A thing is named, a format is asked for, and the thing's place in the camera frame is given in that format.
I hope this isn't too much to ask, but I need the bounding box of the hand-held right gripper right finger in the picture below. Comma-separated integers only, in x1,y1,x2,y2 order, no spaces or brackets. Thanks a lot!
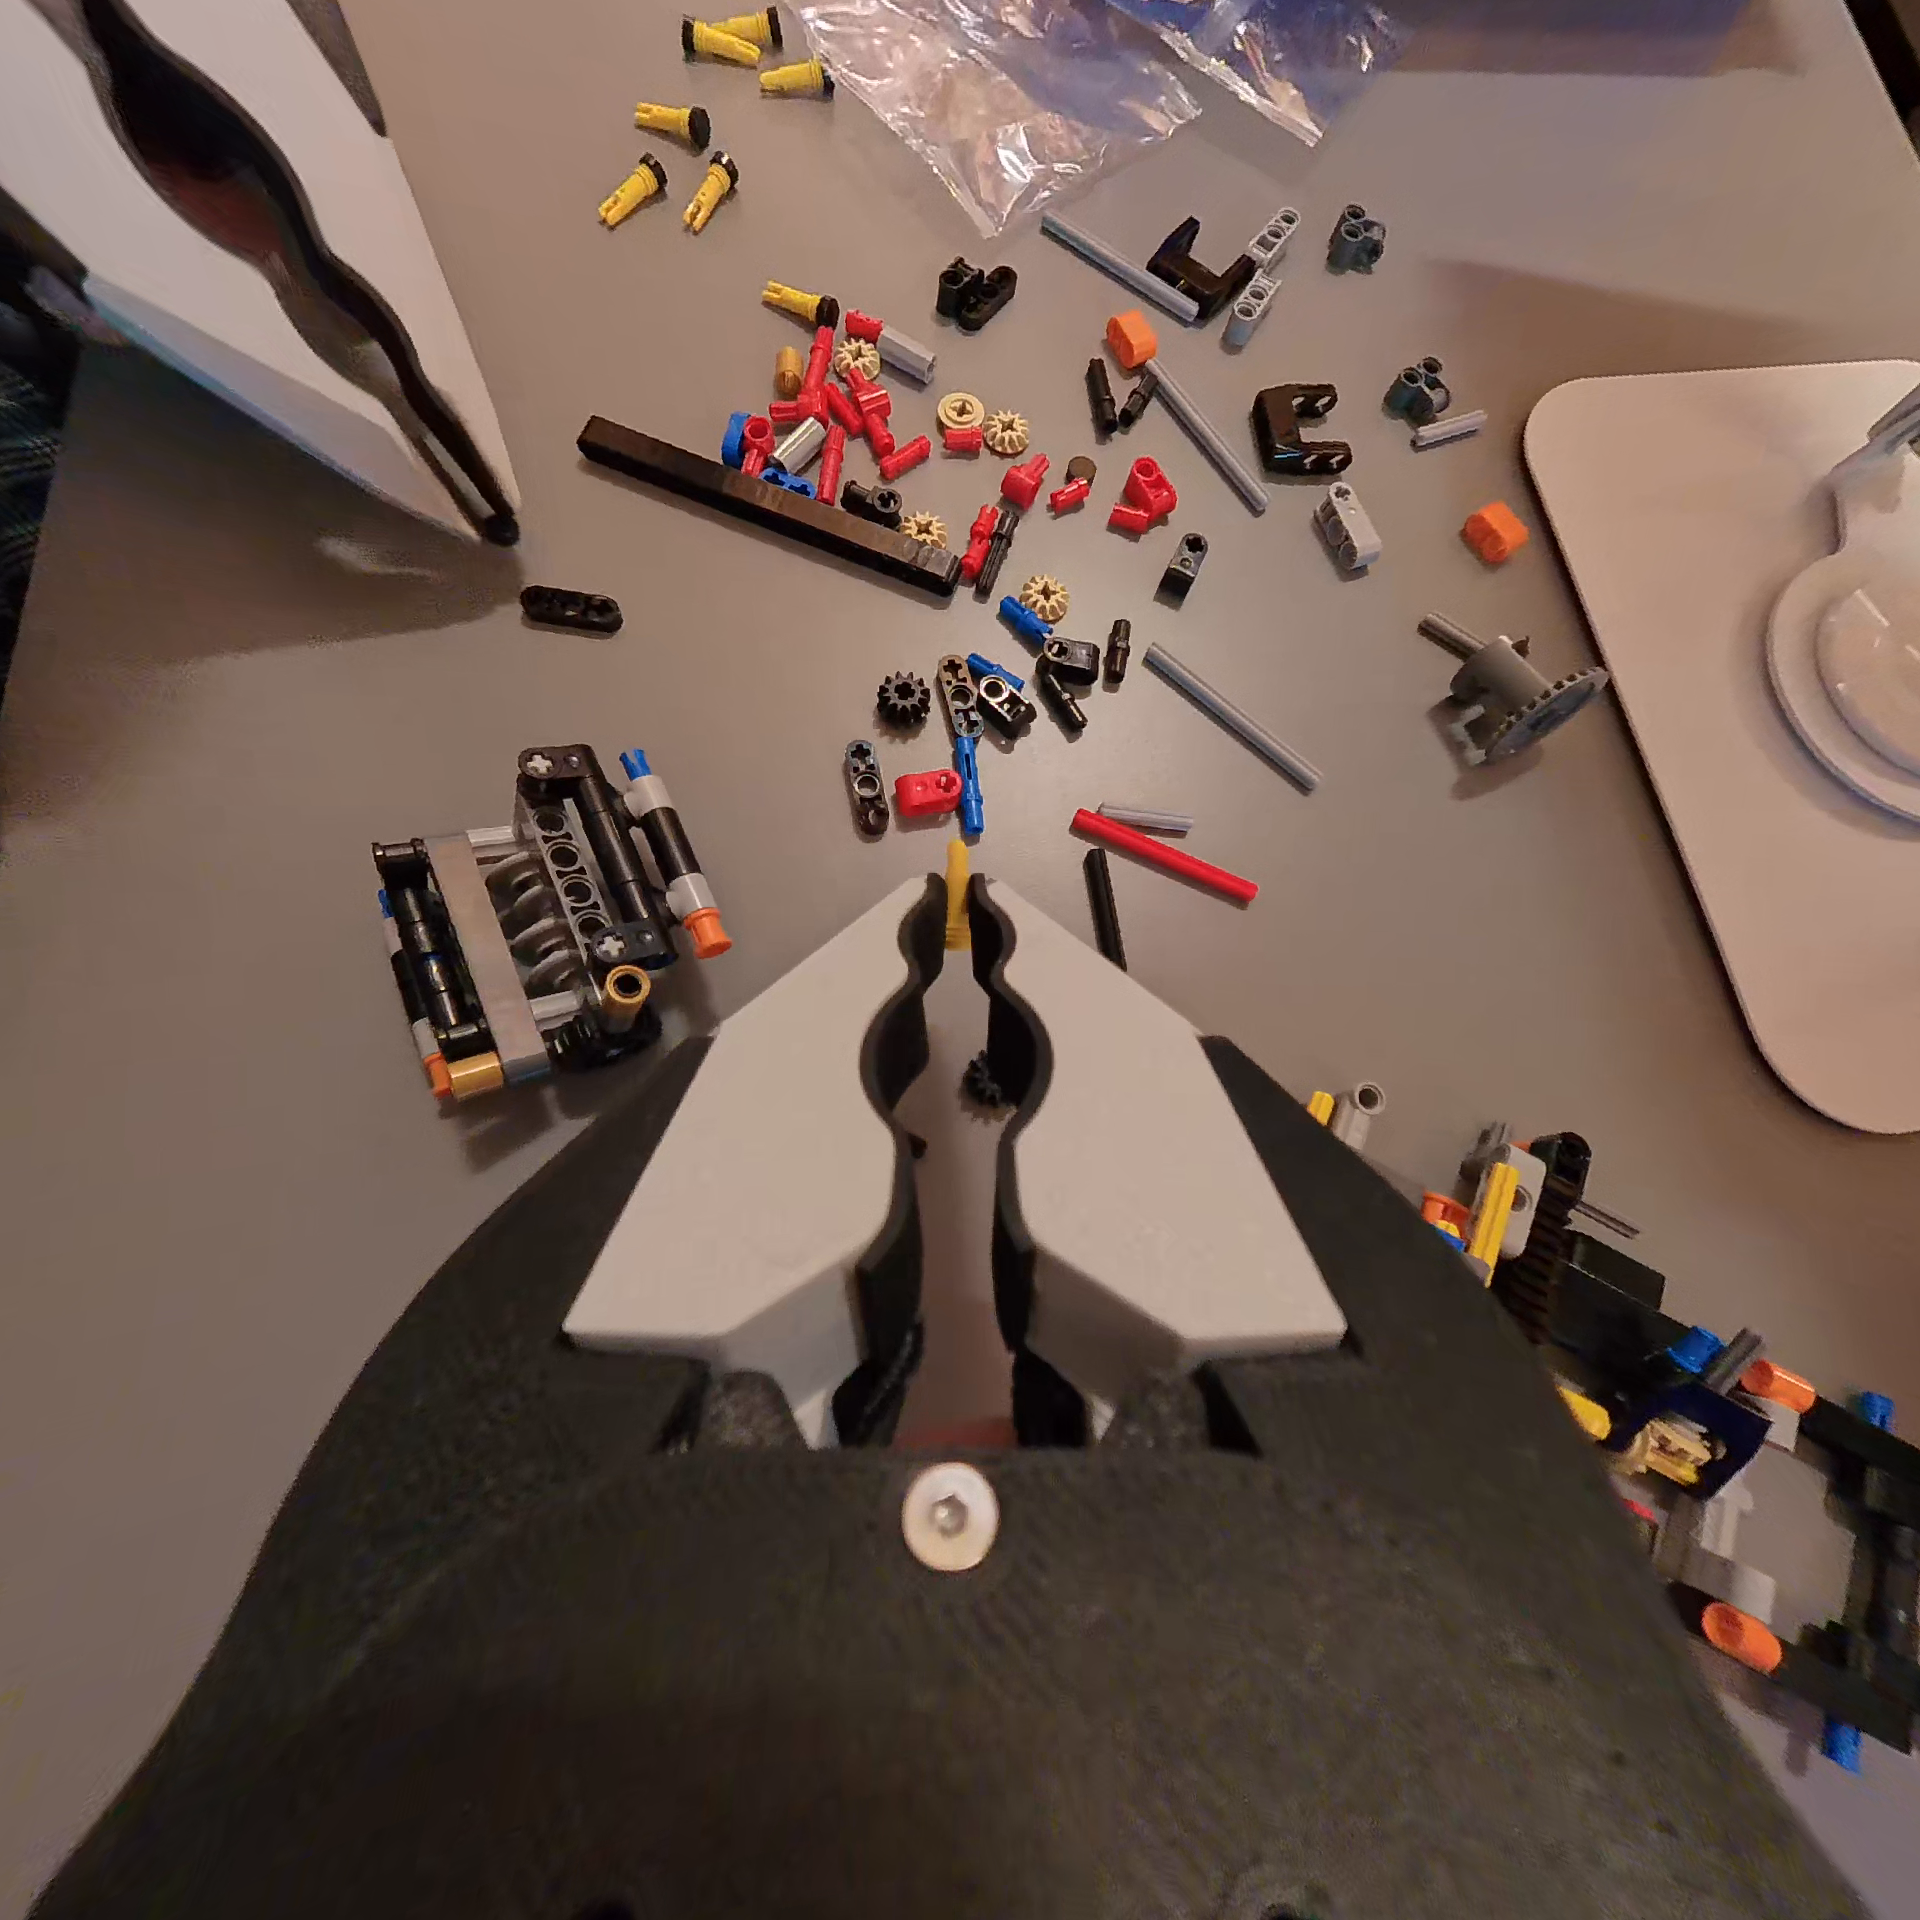
961,874,1346,1448

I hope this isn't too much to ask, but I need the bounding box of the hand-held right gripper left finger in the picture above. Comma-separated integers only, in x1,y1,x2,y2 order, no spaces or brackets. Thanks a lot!
562,874,962,1448

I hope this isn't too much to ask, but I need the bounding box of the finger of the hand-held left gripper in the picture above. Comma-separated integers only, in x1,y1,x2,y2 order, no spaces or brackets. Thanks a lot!
0,0,484,539
119,0,521,543

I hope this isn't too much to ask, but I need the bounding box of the long black lego beam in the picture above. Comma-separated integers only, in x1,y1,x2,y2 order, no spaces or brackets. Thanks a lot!
577,415,962,598

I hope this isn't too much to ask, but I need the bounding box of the red lego axle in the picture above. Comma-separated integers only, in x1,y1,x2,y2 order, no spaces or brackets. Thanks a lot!
1070,807,1259,904

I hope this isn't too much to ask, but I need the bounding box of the cluster of yellow lego pins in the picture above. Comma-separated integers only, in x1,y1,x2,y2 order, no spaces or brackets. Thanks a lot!
596,4,842,330

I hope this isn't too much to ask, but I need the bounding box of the lego engine assembly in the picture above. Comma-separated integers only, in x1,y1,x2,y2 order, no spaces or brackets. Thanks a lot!
373,742,735,1109

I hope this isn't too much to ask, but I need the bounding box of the lego car chassis assembly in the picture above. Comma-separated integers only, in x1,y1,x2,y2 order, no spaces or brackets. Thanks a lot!
1295,1079,1920,1772

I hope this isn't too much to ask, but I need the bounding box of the long grey lego axle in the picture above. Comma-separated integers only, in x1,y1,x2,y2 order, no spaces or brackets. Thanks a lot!
1039,210,1202,325
1141,351,1273,517
1142,643,1325,792

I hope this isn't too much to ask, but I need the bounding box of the pile of red lego connectors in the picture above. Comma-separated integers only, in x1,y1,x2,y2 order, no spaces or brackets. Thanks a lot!
726,307,1186,565

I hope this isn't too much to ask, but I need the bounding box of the grey lego differential assembly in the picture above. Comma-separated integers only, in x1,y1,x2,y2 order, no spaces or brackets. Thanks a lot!
1417,612,1610,770

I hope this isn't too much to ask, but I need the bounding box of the clear plastic bag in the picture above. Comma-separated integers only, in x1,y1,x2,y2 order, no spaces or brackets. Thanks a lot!
1111,0,1404,146
786,0,1206,243

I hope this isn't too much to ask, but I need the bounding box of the white stand base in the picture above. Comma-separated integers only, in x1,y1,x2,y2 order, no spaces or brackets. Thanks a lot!
1523,357,1920,1133

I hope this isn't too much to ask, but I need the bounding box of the black lego bracket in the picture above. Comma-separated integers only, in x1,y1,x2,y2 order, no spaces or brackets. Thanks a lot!
1148,218,1261,308
1247,381,1355,485

